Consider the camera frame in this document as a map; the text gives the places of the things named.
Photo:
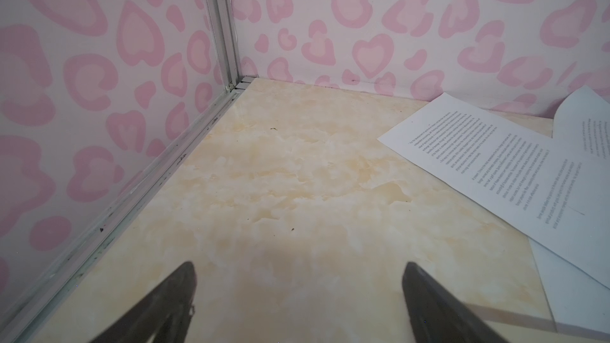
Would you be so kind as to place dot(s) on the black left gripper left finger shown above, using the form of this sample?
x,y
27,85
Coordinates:
x,y
163,315

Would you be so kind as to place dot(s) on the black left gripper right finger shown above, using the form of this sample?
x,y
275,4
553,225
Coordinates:
x,y
437,316

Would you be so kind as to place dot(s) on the white sheet under pile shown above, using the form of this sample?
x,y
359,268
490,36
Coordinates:
x,y
579,304

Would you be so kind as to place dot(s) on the white text sheet far left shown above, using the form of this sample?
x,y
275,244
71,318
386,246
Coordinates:
x,y
554,195

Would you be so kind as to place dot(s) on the aluminium floor rail left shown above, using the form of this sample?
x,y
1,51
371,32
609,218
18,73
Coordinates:
x,y
66,275

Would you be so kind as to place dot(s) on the white text sheet leaning wall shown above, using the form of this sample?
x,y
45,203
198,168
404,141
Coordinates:
x,y
582,122

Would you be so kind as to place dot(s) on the aluminium frame post left corner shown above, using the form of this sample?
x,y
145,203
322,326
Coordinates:
x,y
223,31

